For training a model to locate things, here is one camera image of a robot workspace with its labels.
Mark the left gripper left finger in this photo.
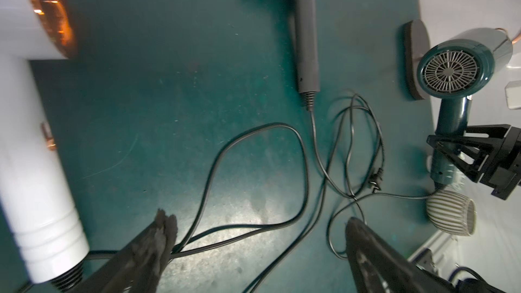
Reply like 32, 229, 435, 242
73, 209, 178, 292

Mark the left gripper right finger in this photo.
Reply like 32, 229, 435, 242
345, 218, 456, 292

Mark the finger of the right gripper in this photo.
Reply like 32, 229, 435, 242
427, 124, 511, 147
437, 144, 488, 183

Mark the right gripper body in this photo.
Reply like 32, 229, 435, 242
480, 127, 520, 200

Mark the green dryer black cord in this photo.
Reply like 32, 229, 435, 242
326, 93, 438, 260

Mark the green hair dryer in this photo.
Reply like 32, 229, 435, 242
418, 28, 514, 191

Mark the grey hair dryer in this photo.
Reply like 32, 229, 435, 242
294, 0, 320, 111

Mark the white hair dryer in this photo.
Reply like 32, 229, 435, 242
1, 0, 89, 292

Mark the black ornate jewelry stand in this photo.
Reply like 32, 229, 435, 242
403, 19, 431, 100

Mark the green table mat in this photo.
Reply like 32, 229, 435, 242
0, 0, 444, 293

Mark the grey dryer black cord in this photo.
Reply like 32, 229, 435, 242
242, 94, 385, 293

